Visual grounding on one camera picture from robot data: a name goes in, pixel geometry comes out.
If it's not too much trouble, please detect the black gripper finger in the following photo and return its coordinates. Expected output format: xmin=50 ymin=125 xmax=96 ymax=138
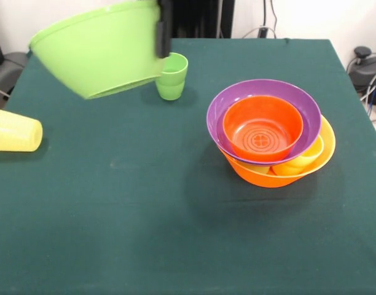
xmin=155 ymin=0 xmax=173 ymax=59

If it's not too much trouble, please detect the green bowl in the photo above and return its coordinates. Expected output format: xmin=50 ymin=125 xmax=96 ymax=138
xmin=28 ymin=0 xmax=168 ymax=101

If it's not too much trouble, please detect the orange-red bowl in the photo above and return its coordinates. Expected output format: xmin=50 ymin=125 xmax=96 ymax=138
xmin=222 ymin=95 xmax=304 ymax=163

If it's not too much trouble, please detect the purple bowl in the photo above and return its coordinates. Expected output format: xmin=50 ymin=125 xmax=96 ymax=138
xmin=206 ymin=79 xmax=323 ymax=166

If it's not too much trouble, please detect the light green tapered cup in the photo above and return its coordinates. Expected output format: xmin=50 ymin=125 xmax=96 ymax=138
xmin=238 ymin=162 xmax=272 ymax=175

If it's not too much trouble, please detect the large yellow-orange bowl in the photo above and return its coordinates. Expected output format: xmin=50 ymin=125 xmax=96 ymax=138
xmin=217 ymin=116 xmax=337 ymax=189

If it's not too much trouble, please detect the yellow tapered cup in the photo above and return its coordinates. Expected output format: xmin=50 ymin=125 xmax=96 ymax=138
xmin=0 ymin=107 xmax=44 ymax=153

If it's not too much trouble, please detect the yellow-orange stepped cup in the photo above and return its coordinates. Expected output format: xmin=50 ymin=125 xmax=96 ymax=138
xmin=271 ymin=135 xmax=326 ymax=176

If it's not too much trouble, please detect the green stepped cup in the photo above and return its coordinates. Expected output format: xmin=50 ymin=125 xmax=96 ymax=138
xmin=155 ymin=52 xmax=189 ymax=101

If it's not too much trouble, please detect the grey office chair base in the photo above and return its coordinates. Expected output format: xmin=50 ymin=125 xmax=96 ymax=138
xmin=0 ymin=24 xmax=31 ymax=99

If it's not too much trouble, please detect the dark green tablecloth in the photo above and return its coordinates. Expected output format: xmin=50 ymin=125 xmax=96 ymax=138
xmin=0 ymin=36 xmax=376 ymax=295

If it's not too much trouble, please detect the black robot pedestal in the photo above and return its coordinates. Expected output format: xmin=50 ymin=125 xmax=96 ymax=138
xmin=171 ymin=0 xmax=235 ymax=39

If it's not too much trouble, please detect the grey cable with plug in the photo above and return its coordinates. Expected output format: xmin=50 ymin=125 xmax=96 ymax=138
xmin=242 ymin=26 xmax=278 ymax=39

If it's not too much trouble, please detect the black hanging cable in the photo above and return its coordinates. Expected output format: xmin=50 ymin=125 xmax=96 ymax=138
xmin=269 ymin=0 xmax=280 ymax=39

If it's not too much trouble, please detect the blue and white cable bundle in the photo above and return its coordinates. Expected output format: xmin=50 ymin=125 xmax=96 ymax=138
xmin=359 ymin=67 xmax=376 ymax=116

